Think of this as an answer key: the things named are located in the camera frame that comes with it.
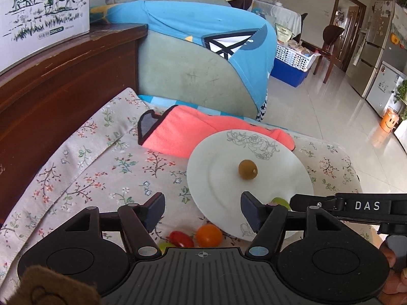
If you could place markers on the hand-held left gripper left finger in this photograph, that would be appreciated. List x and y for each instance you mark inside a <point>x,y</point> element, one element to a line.
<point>155,210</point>

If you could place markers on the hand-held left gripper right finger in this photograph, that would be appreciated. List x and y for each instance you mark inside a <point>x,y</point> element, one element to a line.
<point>250,210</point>

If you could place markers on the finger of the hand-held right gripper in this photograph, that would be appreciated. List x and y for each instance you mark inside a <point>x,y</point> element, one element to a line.
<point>305,201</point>

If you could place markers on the green jujube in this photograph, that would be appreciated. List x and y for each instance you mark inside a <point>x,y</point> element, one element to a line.
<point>281,201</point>
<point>165,247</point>

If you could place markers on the red cherry tomato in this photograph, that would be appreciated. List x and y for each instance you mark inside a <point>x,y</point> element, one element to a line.
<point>179,238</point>

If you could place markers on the brown longan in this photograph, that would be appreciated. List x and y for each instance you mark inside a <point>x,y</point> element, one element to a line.
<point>248,170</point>

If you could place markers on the white floral-print plate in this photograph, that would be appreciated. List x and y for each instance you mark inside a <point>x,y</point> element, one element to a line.
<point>222,171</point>

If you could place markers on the small orange tangerine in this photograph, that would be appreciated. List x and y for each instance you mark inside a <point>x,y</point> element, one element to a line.
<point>209,235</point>

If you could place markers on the person's right hand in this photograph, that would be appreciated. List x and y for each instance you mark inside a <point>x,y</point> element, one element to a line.
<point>397,284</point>

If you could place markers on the floral cloth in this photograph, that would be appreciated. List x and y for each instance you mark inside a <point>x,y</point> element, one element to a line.
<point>95,171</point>

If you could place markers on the pink towel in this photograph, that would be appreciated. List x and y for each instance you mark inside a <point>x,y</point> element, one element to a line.
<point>190,130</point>

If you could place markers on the orange smiley bin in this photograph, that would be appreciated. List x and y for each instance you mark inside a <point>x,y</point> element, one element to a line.
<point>389,120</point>

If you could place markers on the green potted plant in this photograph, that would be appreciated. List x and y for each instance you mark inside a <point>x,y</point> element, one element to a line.
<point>401,93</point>

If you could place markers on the white small freezer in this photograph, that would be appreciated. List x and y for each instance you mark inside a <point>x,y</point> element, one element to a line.
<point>384,85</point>

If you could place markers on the blue plastic bin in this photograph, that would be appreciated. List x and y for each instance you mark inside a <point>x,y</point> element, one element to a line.
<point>289,73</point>

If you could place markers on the brown plush toy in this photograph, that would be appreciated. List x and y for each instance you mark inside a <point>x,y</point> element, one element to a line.
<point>47,287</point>

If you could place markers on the brown wooden side cabinet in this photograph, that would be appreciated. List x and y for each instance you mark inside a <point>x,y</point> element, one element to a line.
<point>63,101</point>

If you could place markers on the grey-green sofa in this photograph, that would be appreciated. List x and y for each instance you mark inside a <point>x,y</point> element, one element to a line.
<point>184,70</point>

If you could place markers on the white plastic basket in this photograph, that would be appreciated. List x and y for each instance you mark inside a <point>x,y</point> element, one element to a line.
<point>295,55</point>

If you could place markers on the silver refrigerator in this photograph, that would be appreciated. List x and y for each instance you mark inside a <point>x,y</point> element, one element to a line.
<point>368,47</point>

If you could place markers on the wooden chair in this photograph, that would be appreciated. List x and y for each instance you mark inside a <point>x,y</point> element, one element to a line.
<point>332,36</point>

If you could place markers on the beige bag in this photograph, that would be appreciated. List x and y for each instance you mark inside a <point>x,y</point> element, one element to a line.
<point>284,33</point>

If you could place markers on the wooden door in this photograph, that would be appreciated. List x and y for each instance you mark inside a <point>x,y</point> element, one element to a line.
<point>341,31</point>

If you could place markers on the table with white cloth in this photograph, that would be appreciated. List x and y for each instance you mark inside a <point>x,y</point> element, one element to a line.
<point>283,14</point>

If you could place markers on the blue printed cloth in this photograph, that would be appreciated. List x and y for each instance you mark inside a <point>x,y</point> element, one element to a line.
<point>178,19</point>

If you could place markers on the white cow-print milk carton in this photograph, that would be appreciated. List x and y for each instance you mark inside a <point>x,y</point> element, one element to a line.
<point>41,12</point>

